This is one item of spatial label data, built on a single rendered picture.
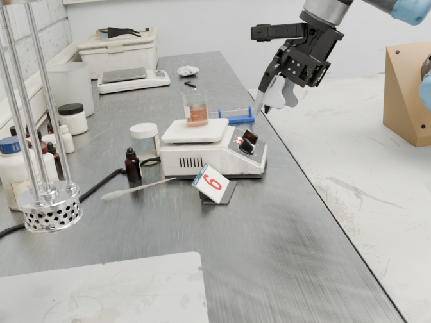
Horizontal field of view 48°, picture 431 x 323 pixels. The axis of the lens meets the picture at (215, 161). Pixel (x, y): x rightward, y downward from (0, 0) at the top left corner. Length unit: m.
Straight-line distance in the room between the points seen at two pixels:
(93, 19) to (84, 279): 1.79
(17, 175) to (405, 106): 0.79
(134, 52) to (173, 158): 1.08
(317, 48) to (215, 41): 1.49
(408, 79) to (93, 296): 0.80
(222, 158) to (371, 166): 0.29
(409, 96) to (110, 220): 0.67
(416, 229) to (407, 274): 0.12
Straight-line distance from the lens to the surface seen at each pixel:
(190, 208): 0.84
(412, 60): 1.17
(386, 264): 0.69
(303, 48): 0.92
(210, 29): 2.35
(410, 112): 1.10
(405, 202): 0.85
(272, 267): 0.68
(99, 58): 1.99
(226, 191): 0.88
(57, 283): 0.71
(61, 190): 0.56
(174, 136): 0.94
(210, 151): 0.91
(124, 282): 0.67
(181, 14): 2.34
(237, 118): 1.26
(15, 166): 0.93
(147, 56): 1.97
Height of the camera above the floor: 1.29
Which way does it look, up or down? 23 degrees down
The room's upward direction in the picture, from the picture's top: 6 degrees counter-clockwise
